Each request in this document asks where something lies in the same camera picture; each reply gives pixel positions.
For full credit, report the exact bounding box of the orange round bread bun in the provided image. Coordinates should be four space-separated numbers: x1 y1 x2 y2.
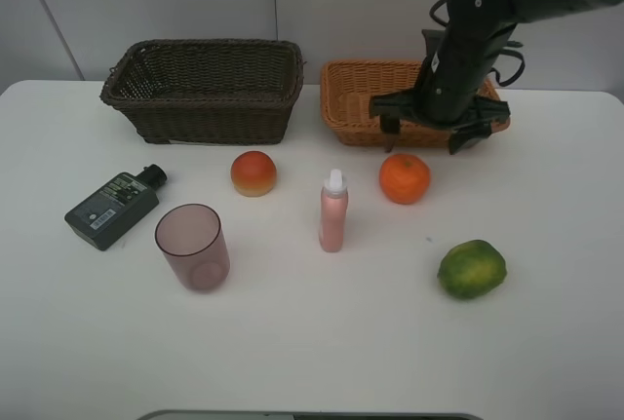
230 151 277 197

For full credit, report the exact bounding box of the orange tangerine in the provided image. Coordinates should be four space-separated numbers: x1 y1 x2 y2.
378 154 431 205

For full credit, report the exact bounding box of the orange wicker basket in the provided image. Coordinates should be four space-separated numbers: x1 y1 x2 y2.
321 59 501 150

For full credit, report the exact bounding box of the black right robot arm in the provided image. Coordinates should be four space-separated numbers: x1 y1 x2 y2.
370 0 623 154

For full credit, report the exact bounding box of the green lime fruit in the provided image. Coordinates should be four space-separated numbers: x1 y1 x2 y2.
437 240 507 300

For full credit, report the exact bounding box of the pink spray bottle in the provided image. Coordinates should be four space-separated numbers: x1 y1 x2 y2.
319 169 349 252

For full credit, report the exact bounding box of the dark green rectangular bottle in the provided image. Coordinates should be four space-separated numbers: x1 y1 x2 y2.
64 164 168 250

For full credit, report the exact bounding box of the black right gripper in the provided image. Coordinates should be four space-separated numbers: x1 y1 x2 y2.
369 26 511 155

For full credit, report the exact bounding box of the dark brown wicker basket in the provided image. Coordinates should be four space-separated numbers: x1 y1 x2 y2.
100 39 304 145

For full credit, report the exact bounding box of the translucent purple plastic cup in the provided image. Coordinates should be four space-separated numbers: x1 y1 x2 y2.
155 204 230 292

